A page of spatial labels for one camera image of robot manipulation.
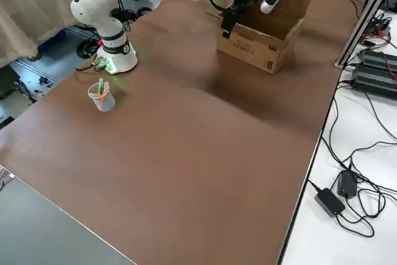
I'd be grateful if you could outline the brown cardboard box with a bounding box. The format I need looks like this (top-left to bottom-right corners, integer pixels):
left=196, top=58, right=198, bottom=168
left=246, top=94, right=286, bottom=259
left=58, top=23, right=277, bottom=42
left=216, top=0, right=314, bottom=75

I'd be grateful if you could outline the pink marker pen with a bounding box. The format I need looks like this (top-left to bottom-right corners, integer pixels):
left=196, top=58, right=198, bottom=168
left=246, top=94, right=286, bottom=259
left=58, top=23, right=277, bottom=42
left=99, top=82, right=110, bottom=109

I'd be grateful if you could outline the clear plastic cup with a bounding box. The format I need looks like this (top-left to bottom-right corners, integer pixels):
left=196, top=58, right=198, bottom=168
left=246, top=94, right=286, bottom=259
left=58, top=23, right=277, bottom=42
left=87, top=80, right=116, bottom=112

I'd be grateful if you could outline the large black power supply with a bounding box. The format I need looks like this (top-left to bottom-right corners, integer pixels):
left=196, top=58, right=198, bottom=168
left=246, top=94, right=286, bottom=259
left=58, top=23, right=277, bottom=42
left=358, top=48, right=397, bottom=72
left=352, top=66, right=397, bottom=102

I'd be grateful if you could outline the small black power adapter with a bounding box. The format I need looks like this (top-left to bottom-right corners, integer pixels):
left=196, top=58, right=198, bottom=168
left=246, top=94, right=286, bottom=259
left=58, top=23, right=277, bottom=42
left=314, top=187, right=347, bottom=218
left=336, top=169, right=360, bottom=199

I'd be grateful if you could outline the beige curtain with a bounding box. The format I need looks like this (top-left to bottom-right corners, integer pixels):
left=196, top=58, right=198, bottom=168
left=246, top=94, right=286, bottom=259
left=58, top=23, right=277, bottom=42
left=0, top=0, right=91, bottom=69

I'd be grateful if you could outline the aluminium frame post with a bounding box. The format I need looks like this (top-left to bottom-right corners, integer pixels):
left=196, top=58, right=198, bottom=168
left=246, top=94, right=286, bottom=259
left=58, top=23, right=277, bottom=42
left=334, top=0, right=397, bottom=68

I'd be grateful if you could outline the black cable hub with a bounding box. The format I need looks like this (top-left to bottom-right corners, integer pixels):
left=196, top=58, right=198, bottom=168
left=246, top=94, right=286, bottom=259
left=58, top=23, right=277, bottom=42
left=361, top=15, right=392, bottom=45

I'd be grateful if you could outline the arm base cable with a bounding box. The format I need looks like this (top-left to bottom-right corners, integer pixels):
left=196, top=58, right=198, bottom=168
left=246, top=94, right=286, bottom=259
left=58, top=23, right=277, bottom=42
left=75, top=60, right=97, bottom=72

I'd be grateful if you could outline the black desk cable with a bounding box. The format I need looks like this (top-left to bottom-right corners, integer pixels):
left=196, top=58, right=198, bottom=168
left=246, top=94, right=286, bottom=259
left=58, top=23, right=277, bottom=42
left=319, top=80, right=397, bottom=169

